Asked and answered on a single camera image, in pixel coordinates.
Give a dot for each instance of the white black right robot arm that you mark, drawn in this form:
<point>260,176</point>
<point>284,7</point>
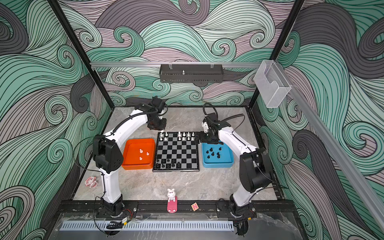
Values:
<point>252,173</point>

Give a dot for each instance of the orange plastic tray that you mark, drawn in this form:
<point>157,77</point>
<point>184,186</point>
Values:
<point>139,154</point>

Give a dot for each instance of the blue plastic tray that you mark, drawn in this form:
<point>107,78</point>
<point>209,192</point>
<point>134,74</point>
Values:
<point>217,156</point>

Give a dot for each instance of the black perforated wall shelf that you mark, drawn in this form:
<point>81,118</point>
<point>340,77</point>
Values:
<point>191,74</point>

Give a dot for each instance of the white rabbit figurine pink stand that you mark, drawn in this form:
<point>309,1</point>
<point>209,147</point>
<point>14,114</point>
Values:
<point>172,205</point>

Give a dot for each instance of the white slotted cable duct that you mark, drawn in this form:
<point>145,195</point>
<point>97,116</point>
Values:
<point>151,226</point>

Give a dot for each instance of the black white chess board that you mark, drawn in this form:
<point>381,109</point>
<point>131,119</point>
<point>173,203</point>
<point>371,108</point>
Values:
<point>177,151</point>

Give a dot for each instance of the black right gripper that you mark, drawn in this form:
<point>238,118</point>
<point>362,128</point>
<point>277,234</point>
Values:
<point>203,139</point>

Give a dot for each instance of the clear acrylic wall holder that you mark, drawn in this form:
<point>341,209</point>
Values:
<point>272,83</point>

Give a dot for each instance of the silver aluminium rail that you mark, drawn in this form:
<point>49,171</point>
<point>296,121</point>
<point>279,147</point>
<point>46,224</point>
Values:
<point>137,64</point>

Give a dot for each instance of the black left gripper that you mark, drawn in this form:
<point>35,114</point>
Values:
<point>162,127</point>

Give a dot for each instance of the pink white plush toy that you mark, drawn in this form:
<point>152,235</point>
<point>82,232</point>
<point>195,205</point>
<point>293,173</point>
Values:
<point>91,182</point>

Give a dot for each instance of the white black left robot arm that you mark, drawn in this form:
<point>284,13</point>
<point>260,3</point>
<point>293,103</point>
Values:
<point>108,156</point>

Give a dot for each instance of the small orange letter block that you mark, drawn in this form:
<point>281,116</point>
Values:
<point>195,207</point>

